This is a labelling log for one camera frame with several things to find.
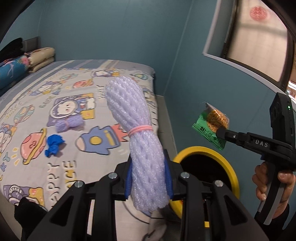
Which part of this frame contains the green snack packet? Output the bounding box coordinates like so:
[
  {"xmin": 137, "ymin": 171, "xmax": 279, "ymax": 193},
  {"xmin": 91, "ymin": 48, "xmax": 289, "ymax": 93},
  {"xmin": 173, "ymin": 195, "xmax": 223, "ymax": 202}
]
[{"xmin": 192, "ymin": 102, "xmax": 229, "ymax": 150}]

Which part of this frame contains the small lavender foam net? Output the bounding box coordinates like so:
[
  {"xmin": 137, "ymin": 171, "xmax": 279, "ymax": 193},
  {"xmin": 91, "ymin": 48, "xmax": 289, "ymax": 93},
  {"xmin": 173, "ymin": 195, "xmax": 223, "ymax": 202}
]
[{"xmin": 55, "ymin": 114, "xmax": 84, "ymax": 133}]

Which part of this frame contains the person's black trouser leg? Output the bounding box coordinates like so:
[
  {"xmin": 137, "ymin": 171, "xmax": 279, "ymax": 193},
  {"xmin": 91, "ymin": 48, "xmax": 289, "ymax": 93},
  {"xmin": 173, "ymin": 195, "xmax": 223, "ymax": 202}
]
[{"xmin": 14, "ymin": 197, "xmax": 48, "ymax": 241}]

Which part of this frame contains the window with grey frame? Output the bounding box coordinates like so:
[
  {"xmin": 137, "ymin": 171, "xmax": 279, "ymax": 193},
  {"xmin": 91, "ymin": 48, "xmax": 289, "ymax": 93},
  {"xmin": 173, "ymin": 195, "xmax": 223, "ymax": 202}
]
[{"xmin": 203, "ymin": 1, "xmax": 295, "ymax": 101}]

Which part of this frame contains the cartoon print bed sheet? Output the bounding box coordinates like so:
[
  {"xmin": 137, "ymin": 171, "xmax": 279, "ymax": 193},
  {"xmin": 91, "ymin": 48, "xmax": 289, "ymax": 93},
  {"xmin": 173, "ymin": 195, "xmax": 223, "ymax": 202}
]
[{"xmin": 0, "ymin": 59, "xmax": 160, "ymax": 241}]

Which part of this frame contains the lavender foam net bundle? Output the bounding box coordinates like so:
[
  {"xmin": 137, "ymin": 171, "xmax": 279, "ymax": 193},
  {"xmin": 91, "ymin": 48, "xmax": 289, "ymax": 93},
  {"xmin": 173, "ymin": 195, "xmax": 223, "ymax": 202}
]
[{"xmin": 105, "ymin": 76, "xmax": 169, "ymax": 212}]

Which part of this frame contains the person's right hand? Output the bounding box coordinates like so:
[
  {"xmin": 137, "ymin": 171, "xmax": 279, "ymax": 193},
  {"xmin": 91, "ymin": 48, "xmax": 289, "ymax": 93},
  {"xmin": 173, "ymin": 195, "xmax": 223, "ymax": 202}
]
[{"xmin": 252, "ymin": 163, "xmax": 296, "ymax": 219}]

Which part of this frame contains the black clothing on quilt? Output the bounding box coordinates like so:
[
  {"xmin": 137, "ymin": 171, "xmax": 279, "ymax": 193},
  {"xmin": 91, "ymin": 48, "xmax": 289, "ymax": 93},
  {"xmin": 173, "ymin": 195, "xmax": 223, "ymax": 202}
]
[{"xmin": 0, "ymin": 38, "xmax": 24, "ymax": 62}]

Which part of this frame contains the blue paper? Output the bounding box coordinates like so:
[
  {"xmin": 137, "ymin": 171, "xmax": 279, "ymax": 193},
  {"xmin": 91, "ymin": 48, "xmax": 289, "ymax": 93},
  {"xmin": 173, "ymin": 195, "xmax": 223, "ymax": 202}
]
[{"xmin": 45, "ymin": 134, "xmax": 65, "ymax": 158}]

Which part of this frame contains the beige folded quilt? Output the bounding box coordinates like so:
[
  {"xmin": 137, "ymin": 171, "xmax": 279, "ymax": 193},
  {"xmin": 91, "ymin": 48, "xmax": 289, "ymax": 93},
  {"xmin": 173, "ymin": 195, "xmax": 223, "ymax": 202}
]
[{"xmin": 25, "ymin": 47, "xmax": 55, "ymax": 73}]

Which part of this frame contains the yellow rim trash bin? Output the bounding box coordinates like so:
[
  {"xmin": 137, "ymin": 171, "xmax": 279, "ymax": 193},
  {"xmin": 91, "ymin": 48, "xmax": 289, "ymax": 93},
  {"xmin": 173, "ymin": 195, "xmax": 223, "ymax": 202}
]
[{"xmin": 169, "ymin": 146, "xmax": 240, "ymax": 229}]

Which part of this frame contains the grey upholstered headboard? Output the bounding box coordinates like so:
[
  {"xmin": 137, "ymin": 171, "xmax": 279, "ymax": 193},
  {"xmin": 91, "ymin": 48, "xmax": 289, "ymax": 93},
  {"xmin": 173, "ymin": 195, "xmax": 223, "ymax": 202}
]
[{"xmin": 22, "ymin": 36, "xmax": 40, "ymax": 53}]

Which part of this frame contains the blue floral folded quilt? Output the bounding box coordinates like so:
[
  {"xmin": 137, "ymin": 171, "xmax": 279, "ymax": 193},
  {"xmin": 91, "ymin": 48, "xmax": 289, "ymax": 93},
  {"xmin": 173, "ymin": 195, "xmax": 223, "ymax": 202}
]
[{"xmin": 0, "ymin": 55, "xmax": 30, "ymax": 89}]

